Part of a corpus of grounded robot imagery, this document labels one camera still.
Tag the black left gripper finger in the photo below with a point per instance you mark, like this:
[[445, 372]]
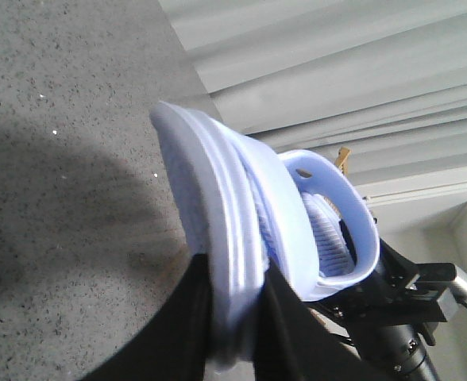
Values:
[[174, 344]]

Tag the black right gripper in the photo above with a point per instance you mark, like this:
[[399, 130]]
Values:
[[292, 345]]

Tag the light blue slipper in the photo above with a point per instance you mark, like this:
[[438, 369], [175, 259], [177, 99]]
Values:
[[238, 205], [327, 197]]

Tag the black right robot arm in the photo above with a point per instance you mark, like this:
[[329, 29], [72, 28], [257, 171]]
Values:
[[377, 329]]

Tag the beige pleated curtain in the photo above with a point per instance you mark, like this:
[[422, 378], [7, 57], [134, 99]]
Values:
[[387, 79]]

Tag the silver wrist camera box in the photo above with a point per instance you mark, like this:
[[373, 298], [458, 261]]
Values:
[[452, 283]]

